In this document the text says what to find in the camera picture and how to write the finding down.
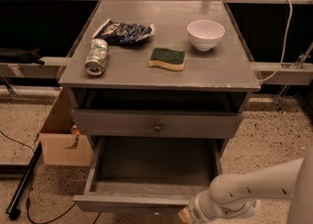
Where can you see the black bar on floor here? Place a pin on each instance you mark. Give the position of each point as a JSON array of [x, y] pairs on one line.
[[26, 172]]

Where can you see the cardboard box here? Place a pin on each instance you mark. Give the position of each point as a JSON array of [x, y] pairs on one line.
[[61, 141]]

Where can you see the white ceramic bowl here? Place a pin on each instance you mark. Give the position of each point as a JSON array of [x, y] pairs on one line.
[[205, 35]]

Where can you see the black object on left shelf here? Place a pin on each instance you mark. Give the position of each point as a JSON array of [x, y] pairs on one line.
[[20, 56]]

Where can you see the blue crumpled chip bag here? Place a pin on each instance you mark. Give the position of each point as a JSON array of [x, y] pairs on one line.
[[120, 33]]

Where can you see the padded gripper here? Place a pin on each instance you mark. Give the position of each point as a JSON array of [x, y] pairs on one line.
[[200, 207]]

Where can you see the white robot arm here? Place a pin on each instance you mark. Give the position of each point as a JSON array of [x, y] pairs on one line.
[[232, 196]]

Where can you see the crushed silver soda can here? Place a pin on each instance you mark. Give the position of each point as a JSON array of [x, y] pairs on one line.
[[97, 58]]

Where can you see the grey upper drawer with knob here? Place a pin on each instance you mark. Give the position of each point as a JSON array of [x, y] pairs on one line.
[[157, 123]]

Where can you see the green and yellow sponge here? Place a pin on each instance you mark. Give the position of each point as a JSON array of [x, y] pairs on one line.
[[168, 59]]

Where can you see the grey wooden drawer cabinet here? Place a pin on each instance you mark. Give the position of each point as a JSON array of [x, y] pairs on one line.
[[218, 80]]

